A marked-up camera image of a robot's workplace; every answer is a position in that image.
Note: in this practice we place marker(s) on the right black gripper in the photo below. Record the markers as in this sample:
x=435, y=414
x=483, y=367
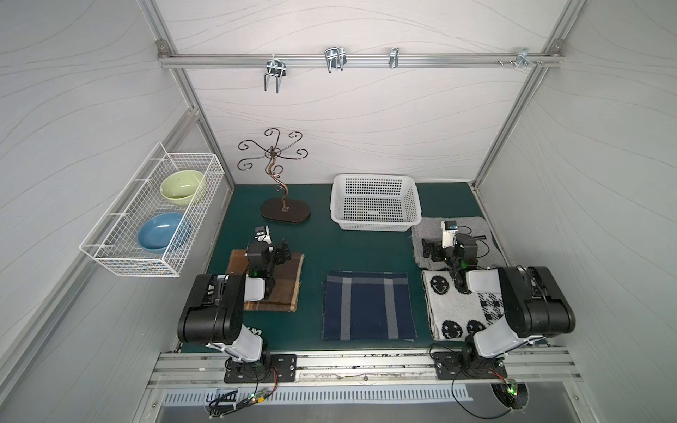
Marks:
x=435, y=249

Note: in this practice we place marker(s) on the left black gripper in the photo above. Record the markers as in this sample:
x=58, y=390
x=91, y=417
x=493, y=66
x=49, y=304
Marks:
x=278, y=253

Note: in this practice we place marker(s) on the white black smiley scarf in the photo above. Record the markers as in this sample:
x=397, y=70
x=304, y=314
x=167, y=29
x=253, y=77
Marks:
x=453, y=316

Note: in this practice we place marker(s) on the white perforated plastic basket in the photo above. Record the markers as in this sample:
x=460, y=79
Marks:
x=375, y=202

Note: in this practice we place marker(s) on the navy grey plaid scarf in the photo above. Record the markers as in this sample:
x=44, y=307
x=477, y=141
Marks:
x=361, y=305

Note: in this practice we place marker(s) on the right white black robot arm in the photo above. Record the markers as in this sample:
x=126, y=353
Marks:
x=534, y=305

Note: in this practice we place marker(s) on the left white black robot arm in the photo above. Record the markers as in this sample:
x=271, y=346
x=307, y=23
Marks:
x=213, y=313

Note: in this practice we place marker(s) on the brown plaid scarf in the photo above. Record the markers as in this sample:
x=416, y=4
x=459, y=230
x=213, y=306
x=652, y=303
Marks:
x=274, y=289

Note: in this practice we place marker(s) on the bronze scroll jewelry stand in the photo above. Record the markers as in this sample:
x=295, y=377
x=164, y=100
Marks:
x=283, y=208

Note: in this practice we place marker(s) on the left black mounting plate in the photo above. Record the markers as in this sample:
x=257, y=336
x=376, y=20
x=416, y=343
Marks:
x=269, y=369

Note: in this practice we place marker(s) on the black mounting plate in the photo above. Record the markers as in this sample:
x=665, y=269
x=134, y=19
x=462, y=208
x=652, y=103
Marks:
x=269, y=369
x=457, y=365

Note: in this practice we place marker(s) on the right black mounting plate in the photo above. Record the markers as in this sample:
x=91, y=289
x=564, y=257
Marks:
x=457, y=365

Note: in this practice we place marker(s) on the green ceramic bowl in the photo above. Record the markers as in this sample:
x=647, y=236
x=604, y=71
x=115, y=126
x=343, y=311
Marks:
x=184, y=187

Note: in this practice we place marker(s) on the blue ceramic bowl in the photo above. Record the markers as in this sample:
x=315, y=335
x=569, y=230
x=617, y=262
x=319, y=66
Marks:
x=166, y=231

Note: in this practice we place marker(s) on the round black floor port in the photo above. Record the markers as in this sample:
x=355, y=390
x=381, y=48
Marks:
x=512, y=396

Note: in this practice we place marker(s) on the double prong metal hook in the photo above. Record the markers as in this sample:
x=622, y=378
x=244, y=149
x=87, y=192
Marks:
x=276, y=70

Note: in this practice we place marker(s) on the small flat metal hook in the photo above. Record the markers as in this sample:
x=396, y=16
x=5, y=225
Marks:
x=394, y=57

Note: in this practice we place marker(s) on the looped metal hook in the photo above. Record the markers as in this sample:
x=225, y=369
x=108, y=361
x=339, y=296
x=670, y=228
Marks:
x=335, y=58

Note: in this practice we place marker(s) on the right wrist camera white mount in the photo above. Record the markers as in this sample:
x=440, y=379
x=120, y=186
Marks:
x=450, y=230

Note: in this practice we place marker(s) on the white wire wall basket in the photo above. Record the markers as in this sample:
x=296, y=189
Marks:
x=112, y=243

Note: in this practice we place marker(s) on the white slotted cable duct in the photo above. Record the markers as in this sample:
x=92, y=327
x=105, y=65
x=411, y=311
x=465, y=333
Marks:
x=326, y=395

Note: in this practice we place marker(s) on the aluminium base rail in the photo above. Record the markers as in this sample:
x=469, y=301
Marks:
x=362, y=367

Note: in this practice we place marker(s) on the aluminium top rail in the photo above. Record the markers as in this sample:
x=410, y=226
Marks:
x=354, y=61

